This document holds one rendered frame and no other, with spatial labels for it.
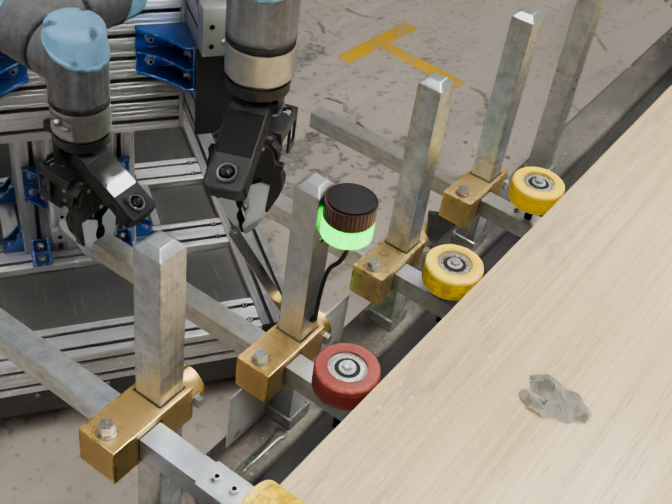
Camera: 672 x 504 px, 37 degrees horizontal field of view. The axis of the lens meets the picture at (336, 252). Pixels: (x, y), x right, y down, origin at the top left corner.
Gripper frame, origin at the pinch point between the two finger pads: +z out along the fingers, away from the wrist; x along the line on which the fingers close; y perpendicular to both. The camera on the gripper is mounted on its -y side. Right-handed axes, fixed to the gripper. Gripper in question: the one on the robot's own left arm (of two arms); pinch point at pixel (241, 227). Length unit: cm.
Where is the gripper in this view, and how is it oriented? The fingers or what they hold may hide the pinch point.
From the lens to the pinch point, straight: 118.9
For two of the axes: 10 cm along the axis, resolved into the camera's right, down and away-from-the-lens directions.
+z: -1.2, 7.4, 6.6
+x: -9.5, -2.7, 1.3
